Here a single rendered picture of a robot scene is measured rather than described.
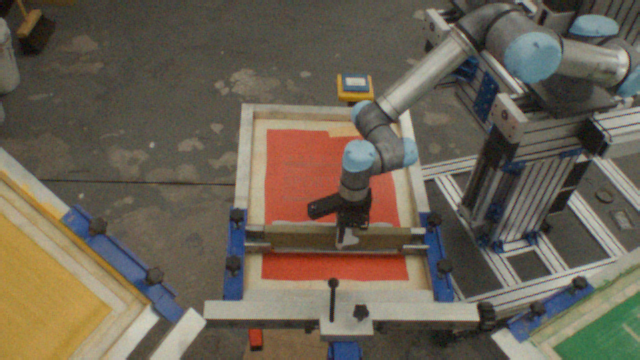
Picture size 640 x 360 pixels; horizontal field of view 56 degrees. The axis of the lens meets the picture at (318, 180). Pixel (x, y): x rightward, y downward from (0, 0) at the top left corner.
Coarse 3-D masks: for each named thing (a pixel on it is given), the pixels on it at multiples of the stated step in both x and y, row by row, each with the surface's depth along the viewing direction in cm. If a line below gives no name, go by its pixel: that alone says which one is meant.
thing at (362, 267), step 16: (336, 144) 203; (384, 176) 194; (384, 192) 189; (384, 208) 185; (400, 224) 181; (336, 256) 171; (352, 256) 171; (368, 256) 172; (384, 256) 172; (400, 256) 173; (336, 272) 167; (352, 272) 168; (368, 272) 168; (384, 272) 168; (400, 272) 169
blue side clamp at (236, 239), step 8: (232, 208) 173; (240, 208) 175; (232, 224) 170; (240, 224) 170; (232, 232) 168; (240, 232) 168; (232, 240) 166; (240, 240) 167; (232, 248) 164; (240, 248) 165; (240, 256) 163; (240, 272) 159; (224, 280) 156; (232, 280) 157; (240, 280) 158; (224, 288) 155; (240, 288) 156; (224, 296) 154; (240, 296) 154
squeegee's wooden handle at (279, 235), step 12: (264, 228) 163; (276, 228) 163; (288, 228) 163; (300, 228) 163; (312, 228) 164; (324, 228) 164; (336, 228) 164; (372, 228) 165; (384, 228) 166; (396, 228) 166; (408, 228) 166; (264, 240) 164; (276, 240) 165; (288, 240) 165; (300, 240) 165; (312, 240) 165; (324, 240) 165; (360, 240) 166; (372, 240) 166; (384, 240) 166; (396, 240) 166; (408, 240) 167
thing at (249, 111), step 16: (256, 112) 206; (272, 112) 207; (288, 112) 207; (304, 112) 207; (320, 112) 208; (336, 112) 208; (240, 128) 199; (400, 128) 207; (240, 144) 194; (240, 160) 189; (416, 160) 195; (240, 176) 184; (416, 176) 190; (240, 192) 180; (416, 192) 185; (416, 208) 182; (416, 224) 181
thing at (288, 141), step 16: (272, 144) 200; (288, 144) 201; (304, 144) 201; (320, 144) 202; (272, 160) 195; (272, 176) 190; (272, 192) 186; (272, 208) 181; (288, 208) 182; (304, 208) 182; (272, 256) 169; (288, 256) 170; (304, 256) 170; (320, 256) 170; (272, 272) 166; (288, 272) 166; (304, 272) 166; (320, 272) 167
